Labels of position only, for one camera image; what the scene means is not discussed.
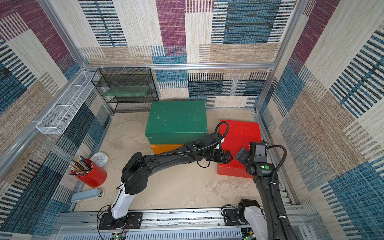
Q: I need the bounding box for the grey blue stapler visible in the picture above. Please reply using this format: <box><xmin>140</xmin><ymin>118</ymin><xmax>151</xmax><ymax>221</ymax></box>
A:
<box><xmin>71</xmin><ymin>189</ymin><xmax>105</xmax><ymax>203</ymax></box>

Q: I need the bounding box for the black wire mesh shelf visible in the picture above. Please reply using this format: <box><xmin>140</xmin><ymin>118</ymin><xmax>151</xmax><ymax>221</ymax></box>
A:
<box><xmin>92</xmin><ymin>67</ymin><xmax>160</xmax><ymax>114</ymax></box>

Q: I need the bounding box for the white round device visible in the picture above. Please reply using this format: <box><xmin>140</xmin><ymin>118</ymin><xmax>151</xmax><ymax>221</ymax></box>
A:
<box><xmin>90</xmin><ymin>152</ymin><xmax>109</xmax><ymax>168</ymax></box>

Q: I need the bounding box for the green plastic case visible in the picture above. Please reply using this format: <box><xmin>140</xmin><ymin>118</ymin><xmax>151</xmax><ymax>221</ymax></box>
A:
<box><xmin>103</xmin><ymin>87</ymin><xmax>150</xmax><ymax>97</ymax></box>

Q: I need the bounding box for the white wire mesh basket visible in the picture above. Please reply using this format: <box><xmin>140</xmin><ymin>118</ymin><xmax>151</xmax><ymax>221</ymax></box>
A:
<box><xmin>36</xmin><ymin>72</ymin><xmax>95</xmax><ymax>135</ymax></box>

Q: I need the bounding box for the red pencil cup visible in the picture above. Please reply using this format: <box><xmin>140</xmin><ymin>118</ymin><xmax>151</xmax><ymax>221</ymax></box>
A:
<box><xmin>75</xmin><ymin>161</ymin><xmax>107</xmax><ymax>188</ymax></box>

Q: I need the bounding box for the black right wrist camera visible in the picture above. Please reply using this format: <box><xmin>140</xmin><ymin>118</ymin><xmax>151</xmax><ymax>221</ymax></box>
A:
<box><xmin>250</xmin><ymin>141</ymin><xmax>268</xmax><ymax>157</ymax></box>

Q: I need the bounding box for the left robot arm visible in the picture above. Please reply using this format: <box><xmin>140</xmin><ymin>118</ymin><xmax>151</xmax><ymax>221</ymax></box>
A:
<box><xmin>102</xmin><ymin>121</ymin><xmax>233</xmax><ymax>226</ymax></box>

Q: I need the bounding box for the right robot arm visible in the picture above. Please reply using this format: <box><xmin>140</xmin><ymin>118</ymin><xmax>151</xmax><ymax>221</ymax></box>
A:
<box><xmin>236</xmin><ymin>141</ymin><xmax>297</xmax><ymax>240</ymax></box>

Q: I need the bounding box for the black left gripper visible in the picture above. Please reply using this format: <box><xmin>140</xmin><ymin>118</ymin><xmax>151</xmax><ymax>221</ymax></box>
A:
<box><xmin>204</xmin><ymin>150</ymin><xmax>236</xmax><ymax>166</ymax></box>

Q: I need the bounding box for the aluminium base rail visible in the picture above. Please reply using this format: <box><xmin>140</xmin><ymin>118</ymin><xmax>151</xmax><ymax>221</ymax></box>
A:
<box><xmin>49</xmin><ymin>206</ymin><xmax>304</xmax><ymax>240</ymax></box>

